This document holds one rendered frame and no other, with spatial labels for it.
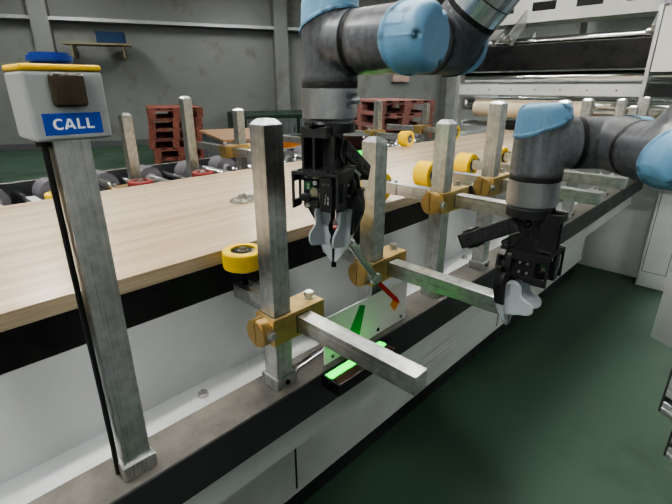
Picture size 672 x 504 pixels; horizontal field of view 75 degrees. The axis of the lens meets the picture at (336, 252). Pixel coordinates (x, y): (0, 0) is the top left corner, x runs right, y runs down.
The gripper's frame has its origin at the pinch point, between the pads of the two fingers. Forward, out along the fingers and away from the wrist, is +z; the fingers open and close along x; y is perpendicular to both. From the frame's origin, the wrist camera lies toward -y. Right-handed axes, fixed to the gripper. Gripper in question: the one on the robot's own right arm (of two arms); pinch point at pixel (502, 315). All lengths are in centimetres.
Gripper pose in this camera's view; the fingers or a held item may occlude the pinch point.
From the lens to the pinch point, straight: 82.9
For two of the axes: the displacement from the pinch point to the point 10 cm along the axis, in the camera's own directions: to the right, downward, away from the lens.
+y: 7.2, 2.3, -6.6
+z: 0.1, 9.4, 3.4
